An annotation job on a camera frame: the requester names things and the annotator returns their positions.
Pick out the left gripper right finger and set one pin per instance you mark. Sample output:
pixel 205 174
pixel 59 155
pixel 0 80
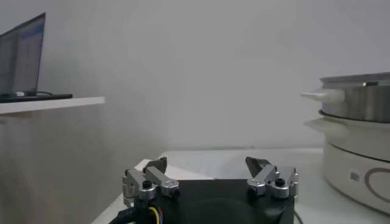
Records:
pixel 268 178

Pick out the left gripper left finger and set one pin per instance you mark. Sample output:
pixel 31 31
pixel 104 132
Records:
pixel 152 179

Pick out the stainless steel steamer basket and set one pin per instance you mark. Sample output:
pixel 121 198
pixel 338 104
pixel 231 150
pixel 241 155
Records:
pixel 359 103

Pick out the cream electric cooker base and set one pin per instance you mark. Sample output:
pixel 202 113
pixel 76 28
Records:
pixel 350 164

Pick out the white side table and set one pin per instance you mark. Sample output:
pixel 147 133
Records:
pixel 61 103

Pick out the black flat keyboard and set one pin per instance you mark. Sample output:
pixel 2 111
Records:
pixel 45 97

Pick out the white adapter plug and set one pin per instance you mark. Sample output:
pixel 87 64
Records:
pixel 19 93

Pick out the open laptop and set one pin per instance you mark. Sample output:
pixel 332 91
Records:
pixel 21 58

